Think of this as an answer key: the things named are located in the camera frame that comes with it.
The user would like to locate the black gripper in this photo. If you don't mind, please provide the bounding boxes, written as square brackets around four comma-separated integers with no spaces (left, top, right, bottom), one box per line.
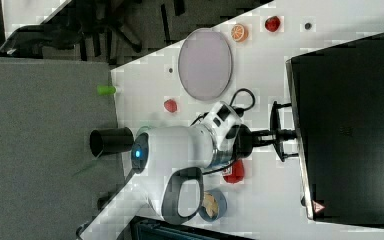
[234,125,275,159]

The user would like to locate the silver toaster oven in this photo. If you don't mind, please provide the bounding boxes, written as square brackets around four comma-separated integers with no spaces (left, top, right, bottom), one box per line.
[286,32,384,229]

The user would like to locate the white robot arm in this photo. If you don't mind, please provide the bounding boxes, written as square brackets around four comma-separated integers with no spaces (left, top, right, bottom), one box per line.
[129,124,276,225]

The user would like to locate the red ketchup bottle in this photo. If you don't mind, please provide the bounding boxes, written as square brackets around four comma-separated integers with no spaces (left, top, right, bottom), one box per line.
[222,159,245,184]

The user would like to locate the blue bowl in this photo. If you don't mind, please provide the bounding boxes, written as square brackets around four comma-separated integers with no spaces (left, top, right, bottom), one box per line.
[198,189,227,222]

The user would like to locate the peeled banana toy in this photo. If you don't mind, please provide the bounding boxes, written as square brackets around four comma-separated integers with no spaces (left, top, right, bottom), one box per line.
[203,193,219,218]

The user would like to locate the grey round plate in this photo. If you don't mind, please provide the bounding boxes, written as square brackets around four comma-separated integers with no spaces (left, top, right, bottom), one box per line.
[178,28,232,101]

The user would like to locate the orange slice toy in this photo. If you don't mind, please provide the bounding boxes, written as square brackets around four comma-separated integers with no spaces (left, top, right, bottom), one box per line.
[231,24,248,42]

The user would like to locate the small red strawberry toy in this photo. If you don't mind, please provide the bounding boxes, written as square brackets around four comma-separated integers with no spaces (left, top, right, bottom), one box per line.
[265,16,281,32]

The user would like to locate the green cylinder object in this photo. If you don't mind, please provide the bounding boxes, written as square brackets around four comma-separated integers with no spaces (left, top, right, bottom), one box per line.
[97,85,117,96]

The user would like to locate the black cable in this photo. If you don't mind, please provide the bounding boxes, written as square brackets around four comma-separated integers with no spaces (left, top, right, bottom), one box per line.
[189,87,257,127]

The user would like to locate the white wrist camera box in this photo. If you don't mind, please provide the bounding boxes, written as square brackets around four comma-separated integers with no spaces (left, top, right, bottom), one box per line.
[202,101,242,151]

